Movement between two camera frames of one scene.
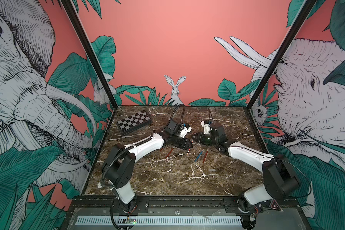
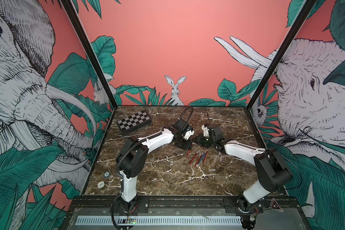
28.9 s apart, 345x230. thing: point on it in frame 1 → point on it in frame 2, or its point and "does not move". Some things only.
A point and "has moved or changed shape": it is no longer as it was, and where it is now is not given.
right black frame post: [307, 6] does not move
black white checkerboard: [133, 122] does not move
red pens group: [169, 152] → [192, 158]
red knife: [205, 155] does not move
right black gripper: [201, 135] does not move
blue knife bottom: [199, 155] has moved or changed shape
